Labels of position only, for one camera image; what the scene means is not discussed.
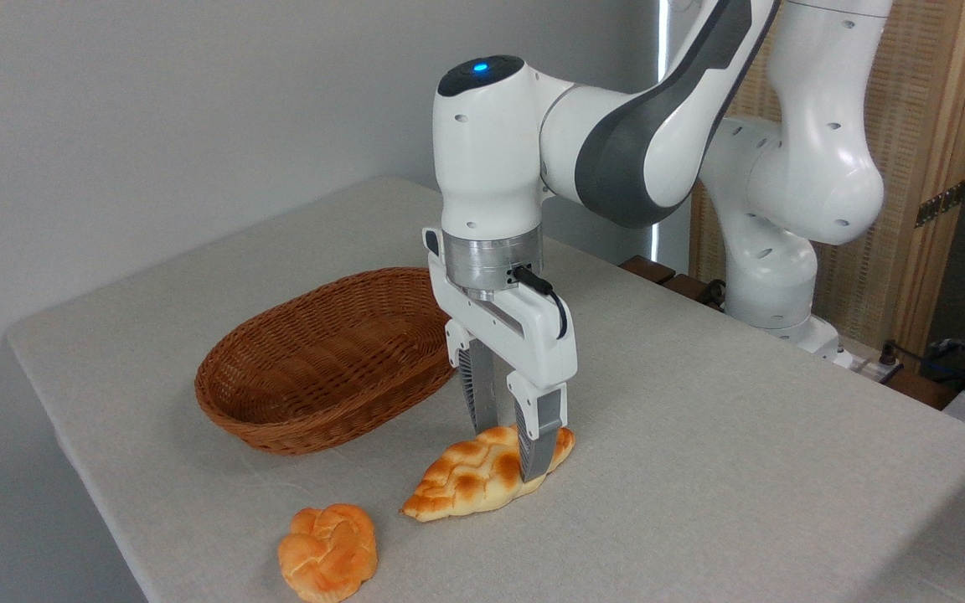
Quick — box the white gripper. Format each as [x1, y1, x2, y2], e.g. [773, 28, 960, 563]
[422, 228, 578, 483]

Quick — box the dark metal screen hinge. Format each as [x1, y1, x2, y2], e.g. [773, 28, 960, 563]
[916, 179, 965, 229]

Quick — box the brown wicker oval basket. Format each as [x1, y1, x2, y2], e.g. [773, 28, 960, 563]
[194, 267, 460, 456]

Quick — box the long braided bread loaf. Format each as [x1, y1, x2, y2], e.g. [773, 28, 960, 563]
[400, 425, 576, 523]

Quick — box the bright vertical light strip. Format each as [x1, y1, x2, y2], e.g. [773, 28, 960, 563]
[650, 0, 671, 263]

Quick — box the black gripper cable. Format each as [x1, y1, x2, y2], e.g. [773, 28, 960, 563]
[512, 265, 570, 340]

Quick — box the round braided bread bun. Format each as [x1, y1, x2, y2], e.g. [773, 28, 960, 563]
[276, 503, 379, 603]

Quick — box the white power strip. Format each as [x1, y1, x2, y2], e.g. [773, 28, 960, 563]
[834, 337, 904, 384]

